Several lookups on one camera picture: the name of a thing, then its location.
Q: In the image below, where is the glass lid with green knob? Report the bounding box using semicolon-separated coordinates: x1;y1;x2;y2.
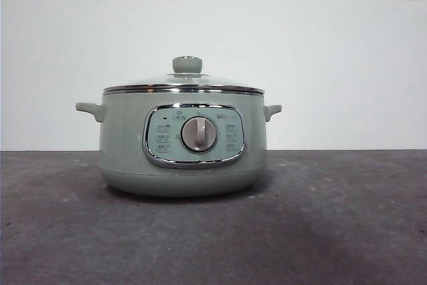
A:
102;55;264;93

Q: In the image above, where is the sage green electric cooking pot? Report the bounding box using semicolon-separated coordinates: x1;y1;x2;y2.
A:
75;88;284;198

